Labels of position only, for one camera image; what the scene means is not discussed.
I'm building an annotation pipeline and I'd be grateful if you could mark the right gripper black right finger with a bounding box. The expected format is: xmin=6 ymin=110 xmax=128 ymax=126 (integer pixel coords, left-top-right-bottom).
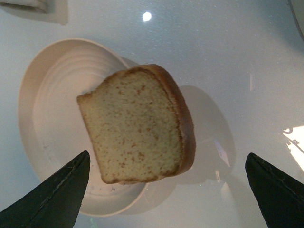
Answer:
xmin=245 ymin=153 xmax=304 ymax=228

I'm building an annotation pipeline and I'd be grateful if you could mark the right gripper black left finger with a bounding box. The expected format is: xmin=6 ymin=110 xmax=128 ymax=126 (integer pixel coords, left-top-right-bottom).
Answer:
xmin=0 ymin=151 xmax=90 ymax=228

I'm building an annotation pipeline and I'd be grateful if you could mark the slice of brown bread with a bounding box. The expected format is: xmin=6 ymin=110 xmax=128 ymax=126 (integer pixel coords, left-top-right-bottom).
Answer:
xmin=76 ymin=64 xmax=196 ymax=184

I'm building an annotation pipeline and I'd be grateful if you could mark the beige ceramic plate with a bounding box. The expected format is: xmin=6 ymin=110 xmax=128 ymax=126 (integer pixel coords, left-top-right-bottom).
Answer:
xmin=18 ymin=38 xmax=146 ymax=217

